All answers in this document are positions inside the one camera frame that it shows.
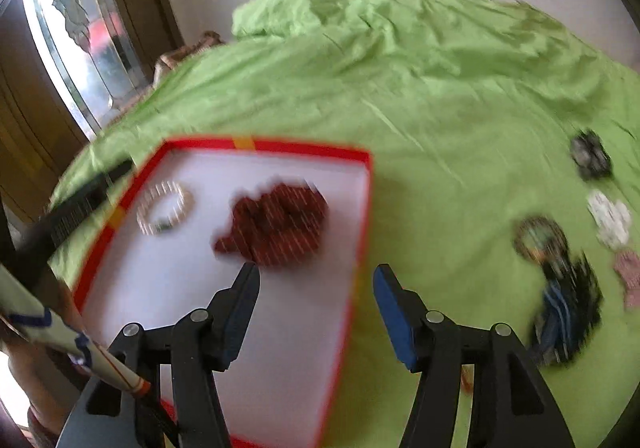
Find green blanket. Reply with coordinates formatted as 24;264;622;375
47;0;640;448

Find red box with white inside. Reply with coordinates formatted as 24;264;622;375
72;135;373;448

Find brown knitted blanket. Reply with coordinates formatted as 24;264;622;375
152;30;226;89

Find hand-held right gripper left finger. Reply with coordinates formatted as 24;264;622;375
55;262;261;448

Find person's left forearm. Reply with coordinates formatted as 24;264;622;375
0;278;86;434

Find pink plaid scrunchie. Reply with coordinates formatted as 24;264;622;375
614;250;640;311

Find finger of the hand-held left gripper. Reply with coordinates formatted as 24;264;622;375
12;159;135;279

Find blue striped watch strap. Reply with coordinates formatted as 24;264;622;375
530;253;606;369

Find white pearl bracelet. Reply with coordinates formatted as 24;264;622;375
136;180;193;236

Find dark red dotted scrunchie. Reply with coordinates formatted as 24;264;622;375
212;180;331;269

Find white scrunchie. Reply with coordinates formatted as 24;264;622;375
586;190;633;249

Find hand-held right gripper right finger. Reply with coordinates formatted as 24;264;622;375
373;264;576;448

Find black flower hair clip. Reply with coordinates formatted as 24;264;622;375
570;128;615;181

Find braided brown bracelet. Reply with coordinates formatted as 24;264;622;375
514;215;571;264

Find wooden door frame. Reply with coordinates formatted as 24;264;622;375
0;0;183;229

